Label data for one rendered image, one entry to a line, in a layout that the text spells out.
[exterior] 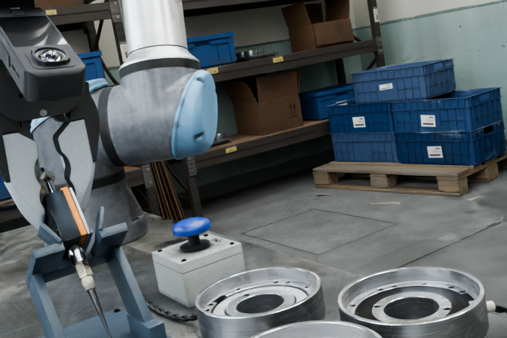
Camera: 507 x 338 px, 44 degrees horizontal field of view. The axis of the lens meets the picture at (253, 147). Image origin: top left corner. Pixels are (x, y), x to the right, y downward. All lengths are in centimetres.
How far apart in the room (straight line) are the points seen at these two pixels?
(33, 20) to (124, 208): 44
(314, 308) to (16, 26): 32
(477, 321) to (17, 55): 37
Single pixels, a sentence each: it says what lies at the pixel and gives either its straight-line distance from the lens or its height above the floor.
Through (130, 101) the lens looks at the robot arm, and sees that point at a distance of 87.
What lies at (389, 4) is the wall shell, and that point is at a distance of 560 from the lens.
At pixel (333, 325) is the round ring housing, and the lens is 45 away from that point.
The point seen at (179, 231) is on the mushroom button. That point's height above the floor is 87.
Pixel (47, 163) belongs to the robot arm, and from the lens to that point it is 93.
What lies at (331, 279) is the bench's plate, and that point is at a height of 80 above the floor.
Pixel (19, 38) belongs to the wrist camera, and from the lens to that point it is 52.
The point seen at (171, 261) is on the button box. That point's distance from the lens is 64.
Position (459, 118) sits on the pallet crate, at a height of 45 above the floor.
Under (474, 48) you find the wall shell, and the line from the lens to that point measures 506.
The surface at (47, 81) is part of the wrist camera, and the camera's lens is 48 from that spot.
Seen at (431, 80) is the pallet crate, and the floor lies 68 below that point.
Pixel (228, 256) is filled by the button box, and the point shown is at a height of 84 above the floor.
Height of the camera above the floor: 103
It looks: 8 degrees down
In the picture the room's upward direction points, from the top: 10 degrees counter-clockwise
